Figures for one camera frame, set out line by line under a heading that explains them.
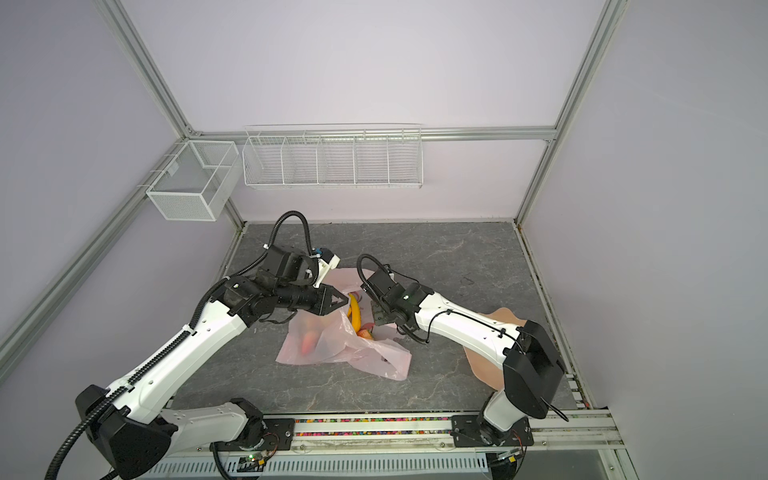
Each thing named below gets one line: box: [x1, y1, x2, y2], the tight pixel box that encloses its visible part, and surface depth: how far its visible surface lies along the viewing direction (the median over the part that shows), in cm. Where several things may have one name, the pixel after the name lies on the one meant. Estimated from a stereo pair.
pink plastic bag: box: [277, 268, 413, 381], surface depth 79 cm
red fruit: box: [302, 331, 317, 356], surface depth 86 cm
